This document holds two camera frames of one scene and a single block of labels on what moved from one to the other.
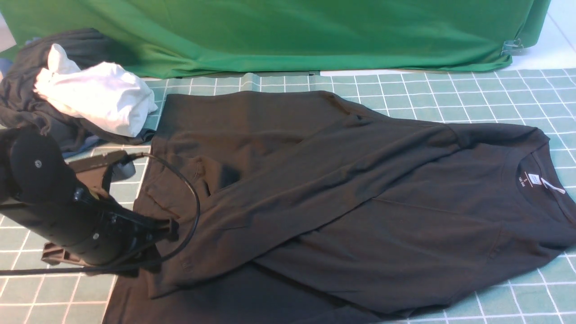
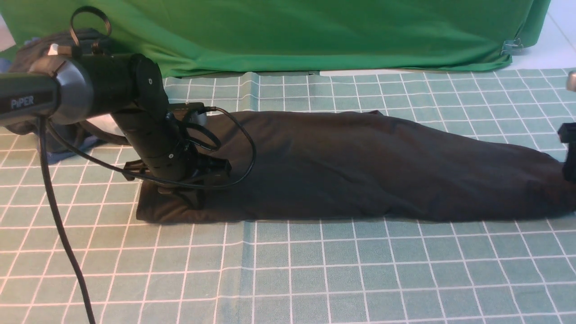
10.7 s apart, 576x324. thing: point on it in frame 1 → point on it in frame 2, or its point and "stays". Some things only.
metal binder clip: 511,47 stays
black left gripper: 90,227 → 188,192
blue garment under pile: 91,141 stays
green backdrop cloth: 168,38 stays
